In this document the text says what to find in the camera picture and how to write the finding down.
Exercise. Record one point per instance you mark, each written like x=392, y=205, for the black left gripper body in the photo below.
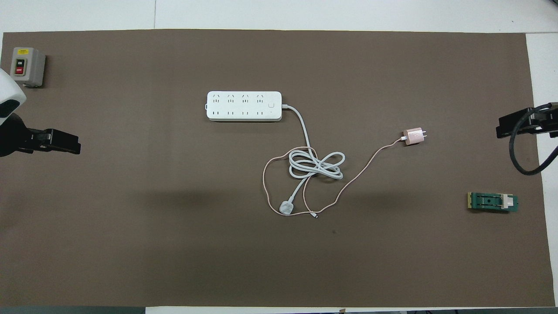
x=56, y=141

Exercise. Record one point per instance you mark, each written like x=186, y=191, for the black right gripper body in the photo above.
x=503, y=126

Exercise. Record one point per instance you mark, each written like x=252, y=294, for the pink charger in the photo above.
x=413, y=136

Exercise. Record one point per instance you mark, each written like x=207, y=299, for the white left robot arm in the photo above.
x=8, y=91

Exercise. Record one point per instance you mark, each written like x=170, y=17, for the white power strip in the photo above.
x=244, y=106

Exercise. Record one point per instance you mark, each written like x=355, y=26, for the brown table mat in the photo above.
x=130, y=218

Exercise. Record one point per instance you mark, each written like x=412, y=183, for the green knife switch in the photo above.
x=488, y=202

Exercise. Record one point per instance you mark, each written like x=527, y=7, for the grey on-off switch box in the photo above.
x=30, y=65

